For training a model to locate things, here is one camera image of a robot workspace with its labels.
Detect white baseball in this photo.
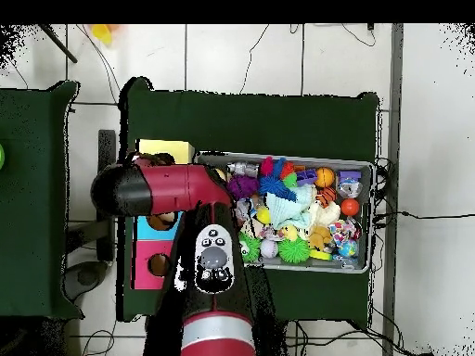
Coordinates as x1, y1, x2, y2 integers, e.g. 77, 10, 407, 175
259, 238, 279, 260

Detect yellow object on floor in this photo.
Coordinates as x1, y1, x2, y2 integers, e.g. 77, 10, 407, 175
90, 24, 114, 45

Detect multicolour cloth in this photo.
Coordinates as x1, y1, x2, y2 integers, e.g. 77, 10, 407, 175
328, 219, 362, 246

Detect tiger plush toy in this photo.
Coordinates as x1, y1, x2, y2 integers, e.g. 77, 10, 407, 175
316, 186, 338, 208

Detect purple spiky ball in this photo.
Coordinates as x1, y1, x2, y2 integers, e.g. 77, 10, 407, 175
226, 174, 260, 201

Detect dark green side tablecloth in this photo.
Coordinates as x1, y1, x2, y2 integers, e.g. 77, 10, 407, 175
0, 80, 84, 321

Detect blue spiky ball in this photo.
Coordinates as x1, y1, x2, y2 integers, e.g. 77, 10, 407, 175
256, 173, 298, 203

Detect shallow mesh bin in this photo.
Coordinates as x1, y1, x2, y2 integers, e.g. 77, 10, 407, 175
194, 150, 375, 274

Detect orange ball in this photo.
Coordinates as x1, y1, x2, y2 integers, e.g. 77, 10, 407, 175
340, 198, 361, 218

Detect green spiky toy with eyes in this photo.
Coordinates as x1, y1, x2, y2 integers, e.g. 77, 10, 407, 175
238, 232, 262, 263

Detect black rod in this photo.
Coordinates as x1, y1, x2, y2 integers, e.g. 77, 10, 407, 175
37, 24, 79, 64

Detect black upright panel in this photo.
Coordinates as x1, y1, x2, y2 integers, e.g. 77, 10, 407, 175
96, 129, 117, 262

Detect wooden box with three holes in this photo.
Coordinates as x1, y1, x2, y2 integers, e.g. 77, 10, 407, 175
130, 138, 196, 291

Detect light blue knitted cloth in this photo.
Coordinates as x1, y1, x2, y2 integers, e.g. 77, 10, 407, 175
263, 184, 316, 230

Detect brown teddy bear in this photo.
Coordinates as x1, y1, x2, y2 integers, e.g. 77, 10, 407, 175
307, 225, 333, 251

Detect green spiky ball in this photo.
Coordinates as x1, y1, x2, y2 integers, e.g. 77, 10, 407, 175
277, 236, 312, 265

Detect grey round base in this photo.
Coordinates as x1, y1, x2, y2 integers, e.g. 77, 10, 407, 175
62, 260, 109, 302

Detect small basketball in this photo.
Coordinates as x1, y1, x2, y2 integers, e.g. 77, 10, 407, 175
315, 167, 336, 188

